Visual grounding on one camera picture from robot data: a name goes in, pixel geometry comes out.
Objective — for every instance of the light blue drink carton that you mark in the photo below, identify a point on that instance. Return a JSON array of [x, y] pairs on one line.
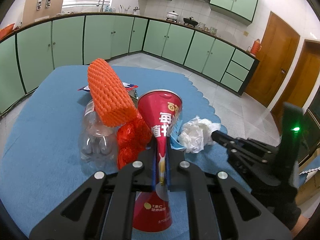
[[175, 132]]

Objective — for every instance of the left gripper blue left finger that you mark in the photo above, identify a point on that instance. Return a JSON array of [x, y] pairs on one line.
[[103, 206]]

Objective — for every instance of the left wooden door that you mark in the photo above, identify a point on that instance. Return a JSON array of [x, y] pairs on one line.
[[278, 48]]

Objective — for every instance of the orange thermos flask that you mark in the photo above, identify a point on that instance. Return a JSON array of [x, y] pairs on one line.
[[256, 47]]

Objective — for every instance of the cardboard box with scale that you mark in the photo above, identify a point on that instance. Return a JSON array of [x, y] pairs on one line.
[[37, 10]]

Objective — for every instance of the red crinkled plastic wrapper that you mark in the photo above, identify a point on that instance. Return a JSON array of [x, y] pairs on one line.
[[132, 138]]

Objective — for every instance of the chrome kitchen faucet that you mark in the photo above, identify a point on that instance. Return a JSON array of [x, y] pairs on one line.
[[100, 4]]

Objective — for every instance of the black wok pan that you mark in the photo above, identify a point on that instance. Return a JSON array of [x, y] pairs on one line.
[[190, 22]]

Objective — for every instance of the green lower kitchen cabinets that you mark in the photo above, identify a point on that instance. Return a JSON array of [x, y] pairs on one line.
[[31, 53]]

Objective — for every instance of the white tissue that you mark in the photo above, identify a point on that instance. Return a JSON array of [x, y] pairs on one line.
[[196, 134]]

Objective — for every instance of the blue white snack wrapper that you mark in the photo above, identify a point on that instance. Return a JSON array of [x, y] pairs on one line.
[[130, 88]]

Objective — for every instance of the black framed board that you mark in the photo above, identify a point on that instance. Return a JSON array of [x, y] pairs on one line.
[[310, 137]]

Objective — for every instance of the orange plastic basin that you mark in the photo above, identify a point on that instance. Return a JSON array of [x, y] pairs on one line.
[[6, 31]]

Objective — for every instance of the clear plastic bottle red label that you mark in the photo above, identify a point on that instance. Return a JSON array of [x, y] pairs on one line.
[[97, 142]]

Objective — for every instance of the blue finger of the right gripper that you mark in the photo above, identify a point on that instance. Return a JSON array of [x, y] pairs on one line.
[[222, 138]]

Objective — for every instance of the white cooking pot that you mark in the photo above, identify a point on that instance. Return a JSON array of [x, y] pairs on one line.
[[172, 16]]

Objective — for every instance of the tall orange foam net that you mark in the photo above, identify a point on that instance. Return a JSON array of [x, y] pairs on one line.
[[111, 100]]

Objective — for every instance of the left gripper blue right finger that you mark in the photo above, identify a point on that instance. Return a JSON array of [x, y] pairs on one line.
[[218, 206]]

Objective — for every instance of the red paper cup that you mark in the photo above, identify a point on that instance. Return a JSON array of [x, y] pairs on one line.
[[160, 109]]

